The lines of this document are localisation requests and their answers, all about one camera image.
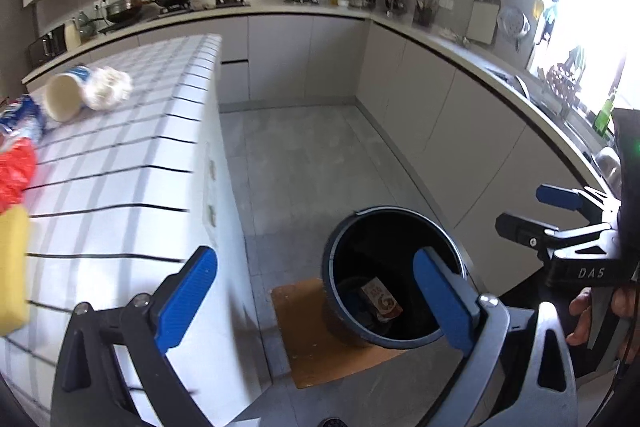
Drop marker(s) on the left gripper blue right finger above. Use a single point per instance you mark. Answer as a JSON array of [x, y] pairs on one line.
[[452, 301]]

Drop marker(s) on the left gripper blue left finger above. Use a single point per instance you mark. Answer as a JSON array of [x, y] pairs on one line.
[[177, 300]]

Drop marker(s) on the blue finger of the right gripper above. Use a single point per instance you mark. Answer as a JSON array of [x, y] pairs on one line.
[[560, 197], [526, 232]]

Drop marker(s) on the snack wrapper packet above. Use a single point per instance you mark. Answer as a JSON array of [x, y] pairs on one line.
[[386, 306]]

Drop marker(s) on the yellow sponge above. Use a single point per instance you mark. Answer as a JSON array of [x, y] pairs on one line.
[[13, 246]]

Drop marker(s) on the red plastic bag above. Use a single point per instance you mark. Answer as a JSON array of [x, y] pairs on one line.
[[17, 168]]

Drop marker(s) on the white tissue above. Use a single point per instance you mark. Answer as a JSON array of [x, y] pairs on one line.
[[106, 88]]

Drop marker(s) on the blue white paper cup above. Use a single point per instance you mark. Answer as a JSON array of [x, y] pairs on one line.
[[62, 96]]

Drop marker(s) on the blue pepsi can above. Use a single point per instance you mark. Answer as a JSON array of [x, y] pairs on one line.
[[22, 118]]

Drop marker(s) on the black trash bucket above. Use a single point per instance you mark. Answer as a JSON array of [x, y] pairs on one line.
[[381, 242]]

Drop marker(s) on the white kitchen island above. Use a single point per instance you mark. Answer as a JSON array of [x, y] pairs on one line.
[[121, 200]]

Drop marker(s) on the person right hand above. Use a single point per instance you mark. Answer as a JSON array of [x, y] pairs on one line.
[[625, 304]]

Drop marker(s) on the brown wooden board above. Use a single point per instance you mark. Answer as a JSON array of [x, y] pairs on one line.
[[319, 348]]

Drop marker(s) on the round metal strainer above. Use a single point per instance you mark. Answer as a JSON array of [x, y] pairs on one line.
[[513, 24]]

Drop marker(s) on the white cutting board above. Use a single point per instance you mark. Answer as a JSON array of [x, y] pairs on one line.
[[483, 21]]

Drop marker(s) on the knife block holder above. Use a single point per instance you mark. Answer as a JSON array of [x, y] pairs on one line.
[[424, 12]]

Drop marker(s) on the cream thermos jug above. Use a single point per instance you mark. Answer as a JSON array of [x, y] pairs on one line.
[[72, 36]]

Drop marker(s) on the black microwave oven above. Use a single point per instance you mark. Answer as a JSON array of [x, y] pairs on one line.
[[48, 46]]

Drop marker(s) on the gas stove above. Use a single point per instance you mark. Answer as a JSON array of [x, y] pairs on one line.
[[192, 6]]

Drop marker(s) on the lidded cooking pot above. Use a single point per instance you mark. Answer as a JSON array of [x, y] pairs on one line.
[[121, 10]]

